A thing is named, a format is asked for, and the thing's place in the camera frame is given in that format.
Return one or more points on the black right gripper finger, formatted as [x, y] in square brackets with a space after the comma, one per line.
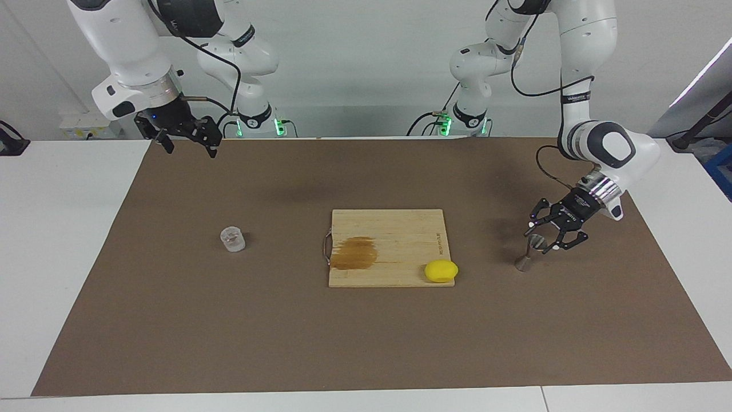
[164, 140]
[210, 133]

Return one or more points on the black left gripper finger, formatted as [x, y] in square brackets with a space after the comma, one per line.
[542, 214]
[572, 237]

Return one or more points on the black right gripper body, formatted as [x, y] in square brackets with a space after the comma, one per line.
[168, 117]

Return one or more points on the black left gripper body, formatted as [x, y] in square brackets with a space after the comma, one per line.
[575, 212]

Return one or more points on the stainless steel jigger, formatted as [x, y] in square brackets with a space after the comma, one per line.
[525, 263]

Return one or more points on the small clear glass cup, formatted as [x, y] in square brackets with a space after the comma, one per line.
[233, 240]

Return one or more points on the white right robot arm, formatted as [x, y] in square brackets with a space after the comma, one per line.
[131, 46]

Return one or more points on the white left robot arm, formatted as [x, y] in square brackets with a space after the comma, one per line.
[589, 46]

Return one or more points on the yellow lemon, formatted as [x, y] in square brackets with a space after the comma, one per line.
[441, 271]

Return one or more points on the black stand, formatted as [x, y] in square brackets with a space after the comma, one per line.
[695, 129]

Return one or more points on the bamboo cutting board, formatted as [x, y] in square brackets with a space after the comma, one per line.
[394, 240]

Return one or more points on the black desk object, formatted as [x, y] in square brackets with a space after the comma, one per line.
[12, 143]

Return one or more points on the grey slanted panel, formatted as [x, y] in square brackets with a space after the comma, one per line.
[709, 86]

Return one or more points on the brown table mat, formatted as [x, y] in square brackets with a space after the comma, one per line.
[366, 343]

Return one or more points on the white wall socket box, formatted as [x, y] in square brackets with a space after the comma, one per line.
[91, 126]

